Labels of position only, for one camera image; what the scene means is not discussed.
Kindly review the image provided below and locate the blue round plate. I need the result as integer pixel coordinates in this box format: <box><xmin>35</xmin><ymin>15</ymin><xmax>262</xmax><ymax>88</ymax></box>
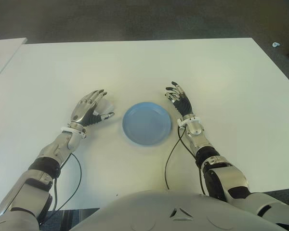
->
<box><xmin>121</xmin><ymin>102</ymin><xmax>172</xmax><ymax>146</ymax></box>

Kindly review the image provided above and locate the white charger block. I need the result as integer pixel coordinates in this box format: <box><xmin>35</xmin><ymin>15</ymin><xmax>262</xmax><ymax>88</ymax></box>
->
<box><xmin>92</xmin><ymin>100</ymin><xmax>114</xmax><ymax>116</ymax></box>

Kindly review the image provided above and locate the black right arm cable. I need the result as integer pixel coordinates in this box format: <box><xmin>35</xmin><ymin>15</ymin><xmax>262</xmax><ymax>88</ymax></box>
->
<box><xmin>164</xmin><ymin>125</ymin><xmax>208</xmax><ymax>195</ymax></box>

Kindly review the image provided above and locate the white side table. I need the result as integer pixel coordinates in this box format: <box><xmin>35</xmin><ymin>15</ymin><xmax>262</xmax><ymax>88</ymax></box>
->
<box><xmin>0</xmin><ymin>37</ymin><xmax>28</xmax><ymax>87</ymax></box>

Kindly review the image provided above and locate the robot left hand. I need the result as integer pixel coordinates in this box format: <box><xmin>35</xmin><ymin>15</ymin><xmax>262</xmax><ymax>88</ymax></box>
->
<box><xmin>68</xmin><ymin>89</ymin><xmax>115</xmax><ymax>128</ymax></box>

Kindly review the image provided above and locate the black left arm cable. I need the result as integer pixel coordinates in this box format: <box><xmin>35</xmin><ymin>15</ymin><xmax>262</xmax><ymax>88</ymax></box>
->
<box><xmin>38</xmin><ymin>153</ymin><xmax>82</xmax><ymax>224</ymax></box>

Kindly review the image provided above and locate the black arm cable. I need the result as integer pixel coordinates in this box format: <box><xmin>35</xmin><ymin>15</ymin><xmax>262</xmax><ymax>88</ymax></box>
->
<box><xmin>38</xmin><ymin>153</ymin><xmax>82</xmax><ymax>224</ymax></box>
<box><xmin>164</xmin><ymin>125</ymin><xmax>208</xmax><ymax>195</ymax></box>

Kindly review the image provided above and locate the grey robot torso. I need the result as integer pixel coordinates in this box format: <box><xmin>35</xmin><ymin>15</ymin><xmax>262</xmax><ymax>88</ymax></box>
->
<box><xmin>69</xmin><ymin>190</ymin><xmax>287</xmax><ymax>231</ymax></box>

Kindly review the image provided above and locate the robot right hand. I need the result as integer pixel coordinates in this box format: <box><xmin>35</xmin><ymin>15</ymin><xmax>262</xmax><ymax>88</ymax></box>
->
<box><xmin>165</xmin><ymin>81</ymin><xmax>193</xmax><ymax>116</ymax></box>

